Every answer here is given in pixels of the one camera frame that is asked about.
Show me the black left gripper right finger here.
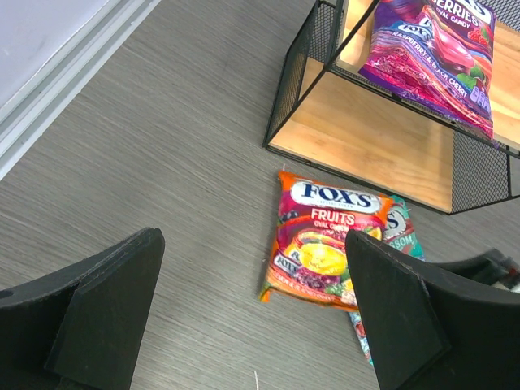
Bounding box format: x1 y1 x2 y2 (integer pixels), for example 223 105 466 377
346 231 519 389

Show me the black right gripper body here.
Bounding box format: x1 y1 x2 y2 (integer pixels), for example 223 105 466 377
430 249 519 295

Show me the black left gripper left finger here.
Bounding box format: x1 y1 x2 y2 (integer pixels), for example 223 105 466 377
1 227 165 389

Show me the orange Fox's fruits candy bag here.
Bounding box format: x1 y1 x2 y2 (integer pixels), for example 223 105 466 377
259 171 394 312

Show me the purple Fox's berries candy bag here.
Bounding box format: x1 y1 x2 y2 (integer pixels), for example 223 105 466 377
359 0 496 139

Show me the teal Fox's blossom candy bag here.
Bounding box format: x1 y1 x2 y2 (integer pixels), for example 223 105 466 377
349 195 425 365

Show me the black wire wooden shelf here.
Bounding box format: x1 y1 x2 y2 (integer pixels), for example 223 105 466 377
263 1 519 215

